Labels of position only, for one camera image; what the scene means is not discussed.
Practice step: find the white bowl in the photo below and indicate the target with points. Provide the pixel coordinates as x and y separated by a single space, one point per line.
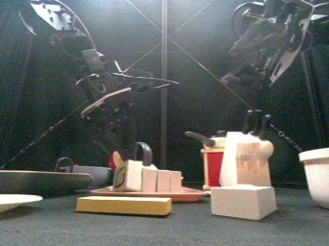
318 179

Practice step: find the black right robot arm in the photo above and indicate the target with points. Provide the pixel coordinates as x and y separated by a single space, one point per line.
295 12

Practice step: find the white plate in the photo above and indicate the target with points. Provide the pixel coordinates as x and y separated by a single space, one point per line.
14 201

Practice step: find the white cube block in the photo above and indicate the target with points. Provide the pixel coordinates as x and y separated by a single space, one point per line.
242 201

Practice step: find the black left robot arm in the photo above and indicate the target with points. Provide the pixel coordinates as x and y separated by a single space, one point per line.
54 16

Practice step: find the red apple half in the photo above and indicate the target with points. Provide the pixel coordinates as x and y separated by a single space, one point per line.
115 161

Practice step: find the grey shallow pan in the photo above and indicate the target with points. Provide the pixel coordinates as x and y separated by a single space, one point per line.
38 182

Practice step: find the yellow rectangular block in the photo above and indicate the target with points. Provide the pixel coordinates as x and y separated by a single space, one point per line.
124 205

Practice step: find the white bread end piece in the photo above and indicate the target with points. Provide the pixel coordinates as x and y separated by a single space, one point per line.
128 176

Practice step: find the red toy coffee pot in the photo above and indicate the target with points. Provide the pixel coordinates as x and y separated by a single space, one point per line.
212 165

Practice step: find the white knife block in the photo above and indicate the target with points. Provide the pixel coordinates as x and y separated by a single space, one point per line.
246 163

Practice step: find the pink serving tray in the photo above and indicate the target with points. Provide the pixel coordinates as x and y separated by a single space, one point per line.
188 194

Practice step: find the vertical metal frame pole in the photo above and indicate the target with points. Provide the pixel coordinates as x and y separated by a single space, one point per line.
163 96

